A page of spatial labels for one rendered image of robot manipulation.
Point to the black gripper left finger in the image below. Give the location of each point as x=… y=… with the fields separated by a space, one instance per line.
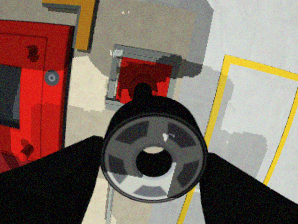
x=55 y=189

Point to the yellow rectangular outline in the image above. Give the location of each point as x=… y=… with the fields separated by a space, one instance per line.
x=216 y=105

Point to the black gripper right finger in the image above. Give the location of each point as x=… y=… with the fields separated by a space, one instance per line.
x=230 y=196

